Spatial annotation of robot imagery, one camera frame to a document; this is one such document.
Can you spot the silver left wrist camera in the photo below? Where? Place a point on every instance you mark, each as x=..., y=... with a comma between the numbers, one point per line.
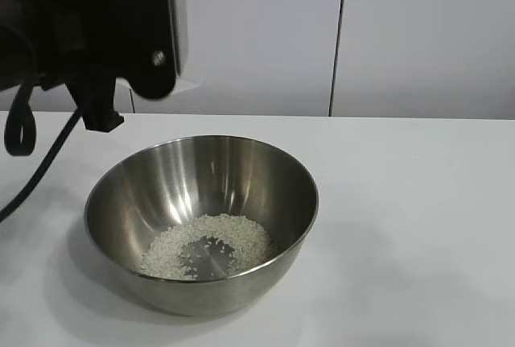
x=137, y=21

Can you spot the white rice grains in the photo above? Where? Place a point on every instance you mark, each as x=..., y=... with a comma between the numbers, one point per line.
x=241, y=238

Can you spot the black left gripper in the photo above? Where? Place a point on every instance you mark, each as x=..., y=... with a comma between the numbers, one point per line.
x=80, y=41

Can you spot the stainless steel mixing bowl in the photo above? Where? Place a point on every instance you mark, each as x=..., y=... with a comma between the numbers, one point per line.
x=193, y=186

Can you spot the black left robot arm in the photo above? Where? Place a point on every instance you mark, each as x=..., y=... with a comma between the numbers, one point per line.
x=16, y=13

